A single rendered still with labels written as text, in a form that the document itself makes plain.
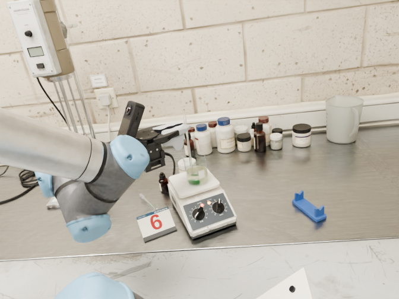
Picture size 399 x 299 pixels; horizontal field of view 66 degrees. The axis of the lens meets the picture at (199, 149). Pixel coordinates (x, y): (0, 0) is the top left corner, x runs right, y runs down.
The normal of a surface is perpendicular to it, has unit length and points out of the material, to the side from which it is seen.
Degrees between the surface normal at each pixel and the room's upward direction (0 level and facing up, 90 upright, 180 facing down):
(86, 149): 64
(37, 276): 0
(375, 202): 0
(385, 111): 90
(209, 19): 90
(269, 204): 0
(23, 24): 90
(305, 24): 90
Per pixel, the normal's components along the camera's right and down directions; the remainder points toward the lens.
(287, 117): -0.05, 0.44
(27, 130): 0.73, -0.29
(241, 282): -0.13, -0.90
